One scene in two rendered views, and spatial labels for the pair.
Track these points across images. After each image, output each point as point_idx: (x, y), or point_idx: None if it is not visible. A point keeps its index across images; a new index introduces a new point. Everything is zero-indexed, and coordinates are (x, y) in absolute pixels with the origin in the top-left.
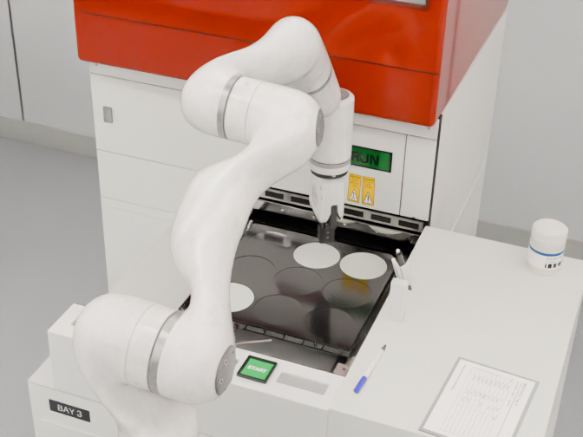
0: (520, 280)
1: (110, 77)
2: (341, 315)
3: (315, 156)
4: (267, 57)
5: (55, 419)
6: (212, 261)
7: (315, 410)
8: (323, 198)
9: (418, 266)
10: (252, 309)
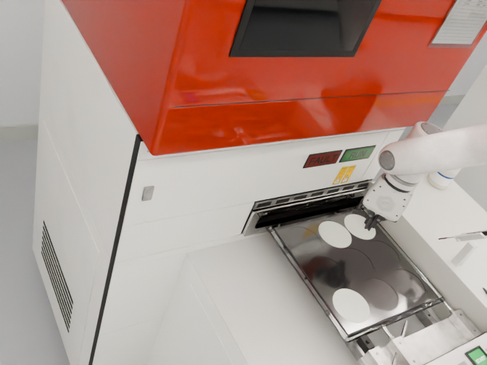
0: (444, 198)
1: (161, 158)
2: (403, 273)
3: (412, 180)
4: None
5: None
6: None
7: None
8: (406, 206)
9: (411, 216)
10: (372, 305)
